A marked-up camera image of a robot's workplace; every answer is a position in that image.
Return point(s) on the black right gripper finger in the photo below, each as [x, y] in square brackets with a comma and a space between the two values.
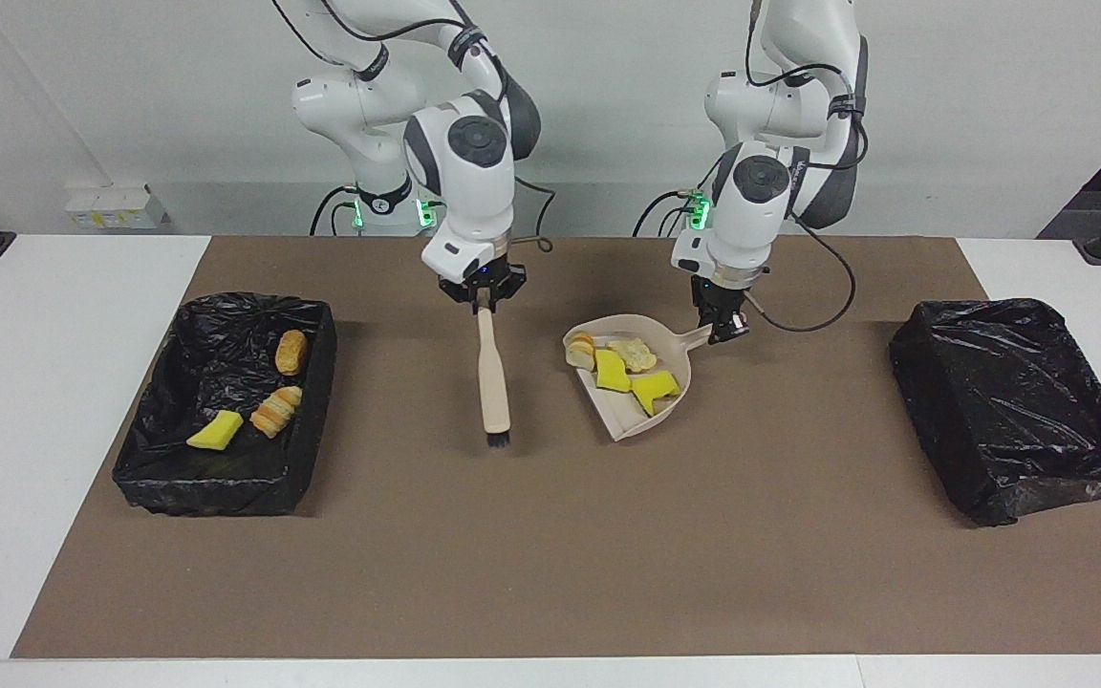
[457, 289]
[512, 284]

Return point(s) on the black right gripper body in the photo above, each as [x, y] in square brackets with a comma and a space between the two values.
[484, 275]

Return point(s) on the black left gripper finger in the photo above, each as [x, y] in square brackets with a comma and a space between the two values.
[740, 325]
[716, 330]

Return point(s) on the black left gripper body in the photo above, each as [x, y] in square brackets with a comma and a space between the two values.
[721, 298]

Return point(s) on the large yellow sponge chunk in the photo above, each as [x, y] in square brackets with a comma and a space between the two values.
[656, 390]

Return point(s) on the tan rock piece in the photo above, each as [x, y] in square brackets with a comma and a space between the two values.
[634, 355]
[581, 351]

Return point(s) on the beige hand brush black bristles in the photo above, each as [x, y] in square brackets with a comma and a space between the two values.
[493, 382]

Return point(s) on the yellow green sponge wedge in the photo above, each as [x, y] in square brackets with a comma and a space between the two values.
[216, 432]
[611, 371]

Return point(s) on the beige plastic dustpan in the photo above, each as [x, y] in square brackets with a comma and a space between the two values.
[632, 420]

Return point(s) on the brown oval bread roll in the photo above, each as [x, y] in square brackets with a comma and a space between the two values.
[291, 352]

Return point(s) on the striped orange bread piece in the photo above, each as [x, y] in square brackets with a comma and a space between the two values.
[276, 411]

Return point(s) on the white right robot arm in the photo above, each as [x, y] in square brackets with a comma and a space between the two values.
[469, 182]

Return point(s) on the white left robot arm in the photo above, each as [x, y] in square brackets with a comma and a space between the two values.
[751, 210]

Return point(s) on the black bag lined bin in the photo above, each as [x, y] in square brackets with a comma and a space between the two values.
[254, 473]
[1009, 411]

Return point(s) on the brown table mat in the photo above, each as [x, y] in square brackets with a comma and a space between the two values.
[608, 535]

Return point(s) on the white power strip box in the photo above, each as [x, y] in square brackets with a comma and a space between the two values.
[116, 205]

